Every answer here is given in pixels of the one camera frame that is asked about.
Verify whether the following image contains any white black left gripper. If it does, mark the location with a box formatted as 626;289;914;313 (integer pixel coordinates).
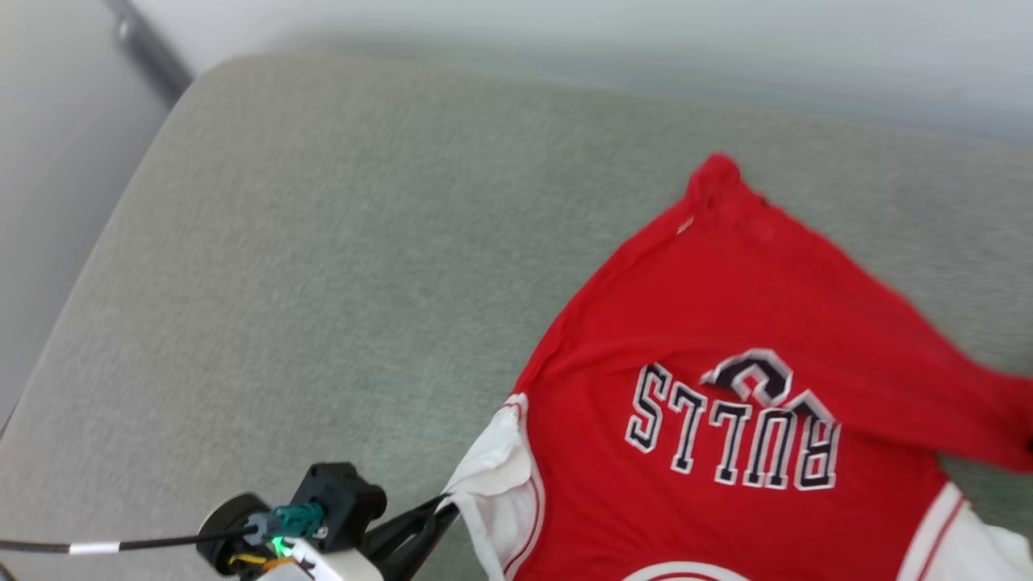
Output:
196;492;462;581

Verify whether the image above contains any red and white basketball jersey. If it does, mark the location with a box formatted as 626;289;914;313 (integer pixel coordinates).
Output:
441;153;1033;581

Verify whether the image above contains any grey fabric sofa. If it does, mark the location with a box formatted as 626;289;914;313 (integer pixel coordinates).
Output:
0;52;1033;581

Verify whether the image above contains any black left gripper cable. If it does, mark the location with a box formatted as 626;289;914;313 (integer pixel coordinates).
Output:
0;502;326;558

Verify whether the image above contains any grey metal wall rail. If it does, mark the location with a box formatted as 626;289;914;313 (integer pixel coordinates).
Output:
103;0;196;107

